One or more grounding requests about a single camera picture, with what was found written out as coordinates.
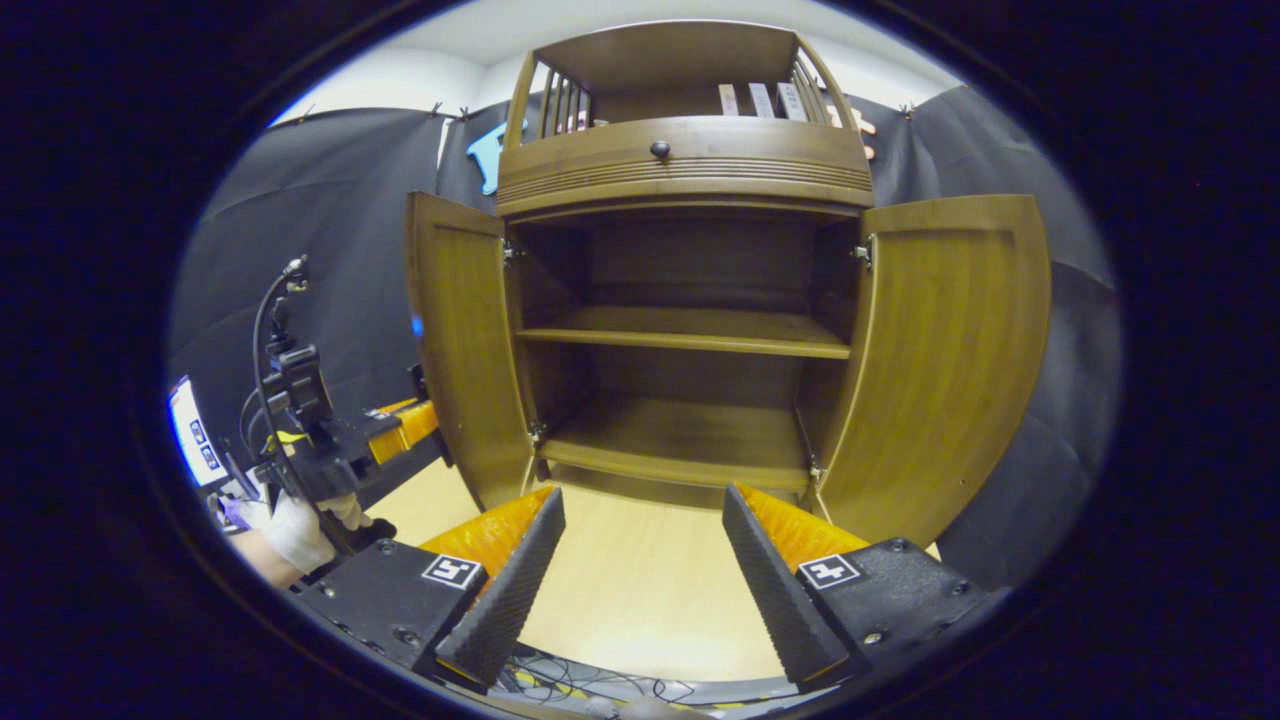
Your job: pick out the black backdrop cloth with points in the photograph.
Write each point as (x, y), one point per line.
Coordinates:
(330, 250)

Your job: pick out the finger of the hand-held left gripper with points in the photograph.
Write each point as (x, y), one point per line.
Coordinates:
(405, 428)

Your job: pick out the wooden double-door shoe cabinet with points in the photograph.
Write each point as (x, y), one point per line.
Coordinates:
(690, 330)

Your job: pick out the wooden drawer with black knob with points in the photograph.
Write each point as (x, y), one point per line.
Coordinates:
(760, 160)

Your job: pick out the white spine book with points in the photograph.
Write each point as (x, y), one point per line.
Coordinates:
(792, 102)

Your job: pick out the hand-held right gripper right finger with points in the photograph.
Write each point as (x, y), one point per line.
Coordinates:
(780, 600)

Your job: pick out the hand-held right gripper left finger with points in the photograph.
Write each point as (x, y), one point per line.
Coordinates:
(510, 600)

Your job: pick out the wooden cabinet door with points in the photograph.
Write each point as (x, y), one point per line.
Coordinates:
(460, 340)
(940, 370)

